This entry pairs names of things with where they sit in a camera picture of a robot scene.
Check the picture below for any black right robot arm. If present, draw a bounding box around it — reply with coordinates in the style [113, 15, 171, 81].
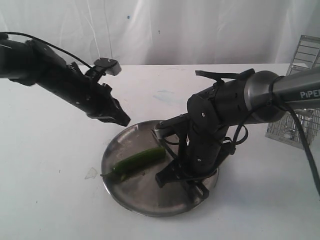
[154, 68, 320, 199]

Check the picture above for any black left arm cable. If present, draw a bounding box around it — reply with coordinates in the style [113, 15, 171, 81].
[0, 31, 106, 83]

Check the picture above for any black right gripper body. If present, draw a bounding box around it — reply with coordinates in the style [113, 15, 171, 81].
[174, 129, 233, 180]

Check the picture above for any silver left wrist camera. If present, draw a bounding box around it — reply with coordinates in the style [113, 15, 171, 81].
[94, 57, 122, 76]

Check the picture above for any dark green cucumber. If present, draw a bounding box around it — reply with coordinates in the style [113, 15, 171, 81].
[120, 174, 127, 182]

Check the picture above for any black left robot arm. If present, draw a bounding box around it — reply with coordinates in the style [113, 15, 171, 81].
[0, 32, 131, 127]

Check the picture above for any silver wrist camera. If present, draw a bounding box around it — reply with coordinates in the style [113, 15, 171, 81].
[94, 57, 122, 76]
[151, 120, 186, 142]

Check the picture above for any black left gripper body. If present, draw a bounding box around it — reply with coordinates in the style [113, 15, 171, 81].
[59, 62, 117, 119]

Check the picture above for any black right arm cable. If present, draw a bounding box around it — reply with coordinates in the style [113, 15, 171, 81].
[194, 69, 320, 201]

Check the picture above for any white backdrop curtain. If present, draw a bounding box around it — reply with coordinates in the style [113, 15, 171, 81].
[0, 0, 320, 65]

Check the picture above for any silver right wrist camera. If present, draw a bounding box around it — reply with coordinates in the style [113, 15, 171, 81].
[151, 120, 186, 142]

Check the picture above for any chrome wire utensil holder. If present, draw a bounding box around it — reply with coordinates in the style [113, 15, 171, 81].
[265, 35, 320, 149]

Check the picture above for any round steel plate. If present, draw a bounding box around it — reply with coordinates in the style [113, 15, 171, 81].
[101, 120, 203, 217]

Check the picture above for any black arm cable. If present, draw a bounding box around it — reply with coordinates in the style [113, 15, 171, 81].
[0, 31, 106, 83]
[194, 69, 320, 201]

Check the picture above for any green cucumber with stem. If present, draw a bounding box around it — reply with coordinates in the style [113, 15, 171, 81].
[100, 146, 166, 181]

